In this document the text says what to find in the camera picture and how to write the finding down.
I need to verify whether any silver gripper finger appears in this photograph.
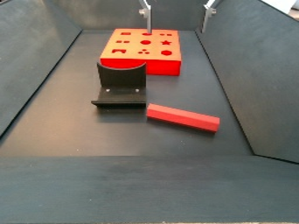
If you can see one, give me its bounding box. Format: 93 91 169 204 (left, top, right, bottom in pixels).
201 0 217 32
139 0 153 33

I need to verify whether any red hexagonal bar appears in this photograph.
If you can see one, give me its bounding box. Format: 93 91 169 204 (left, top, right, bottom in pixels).
147 103 221 132

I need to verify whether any black curved holder stand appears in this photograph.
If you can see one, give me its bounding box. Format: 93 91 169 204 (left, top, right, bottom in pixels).
91 63 147 108

